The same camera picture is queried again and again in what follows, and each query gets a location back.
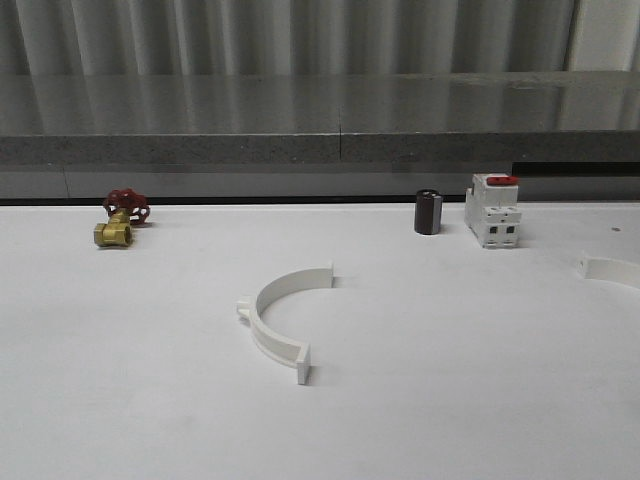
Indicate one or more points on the grey stone counter ledge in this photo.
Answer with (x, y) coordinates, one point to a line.
(212, 138)

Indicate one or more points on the dark cylindrical capacitor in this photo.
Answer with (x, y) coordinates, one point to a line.
(428, 210)

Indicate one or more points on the brass valve red handwheel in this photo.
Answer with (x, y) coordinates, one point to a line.
(125, 209)

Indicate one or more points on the white half pipe clamp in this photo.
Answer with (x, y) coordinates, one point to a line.
(289, 352)
(609, 269)

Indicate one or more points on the white circuit breaker red switch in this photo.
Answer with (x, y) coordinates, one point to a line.
(491, 210)

